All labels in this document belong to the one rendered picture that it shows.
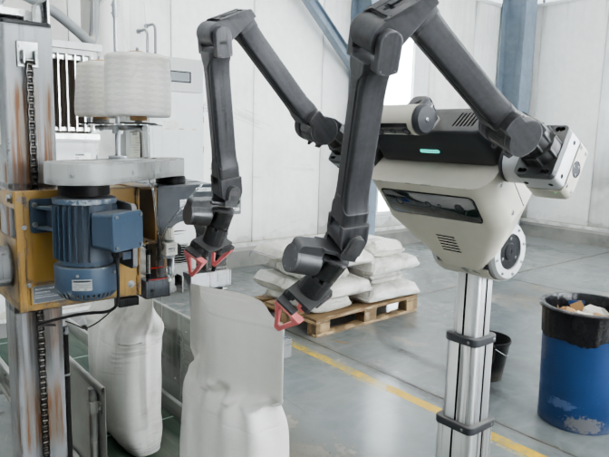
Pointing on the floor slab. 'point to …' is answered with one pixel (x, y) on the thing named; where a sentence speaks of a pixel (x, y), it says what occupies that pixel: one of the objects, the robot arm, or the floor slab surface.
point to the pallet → (318, 323)
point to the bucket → (499, 355)
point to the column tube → (44, 106)
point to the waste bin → (575, 364)
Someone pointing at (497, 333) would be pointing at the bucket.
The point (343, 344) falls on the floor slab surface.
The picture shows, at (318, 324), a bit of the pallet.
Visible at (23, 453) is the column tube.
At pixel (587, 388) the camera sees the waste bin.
